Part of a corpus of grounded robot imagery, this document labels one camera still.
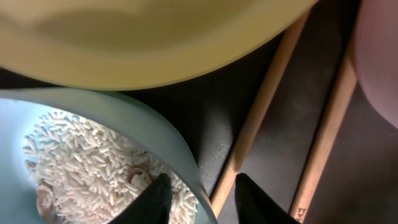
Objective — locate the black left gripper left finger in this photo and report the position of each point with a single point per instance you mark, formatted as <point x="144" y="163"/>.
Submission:
<point x="151" y="207"/>

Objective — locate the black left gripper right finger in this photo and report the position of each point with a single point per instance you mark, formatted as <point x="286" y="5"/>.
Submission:
<point x="254" y="206"/>

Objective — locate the pile of white rice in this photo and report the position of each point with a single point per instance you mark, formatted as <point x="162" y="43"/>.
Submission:
<point x="88" y="173"/>

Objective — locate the light blue bowl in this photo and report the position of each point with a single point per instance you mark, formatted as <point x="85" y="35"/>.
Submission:
<point x="20" y="112"/>

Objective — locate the pink bowl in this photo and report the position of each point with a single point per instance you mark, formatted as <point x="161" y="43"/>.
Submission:
<point x="375" y="55"/>

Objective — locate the dark brown serving tray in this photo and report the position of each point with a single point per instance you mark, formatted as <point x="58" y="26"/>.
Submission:
<point x="359" y="182"/>

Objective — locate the left wooden chopstick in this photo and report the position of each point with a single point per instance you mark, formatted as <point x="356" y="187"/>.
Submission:
<point x="257" y="113"/>

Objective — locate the wooden chopstick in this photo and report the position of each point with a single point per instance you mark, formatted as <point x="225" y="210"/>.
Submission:
<point x="257" y="113"/>
<point x="337" y="105"/>

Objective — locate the right wooden chopstick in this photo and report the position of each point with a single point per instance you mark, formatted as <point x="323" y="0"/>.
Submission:
<point x="337" y="105"/>

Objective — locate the yellow plate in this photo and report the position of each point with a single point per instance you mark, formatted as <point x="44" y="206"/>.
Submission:
<point x="135" y="44"/>

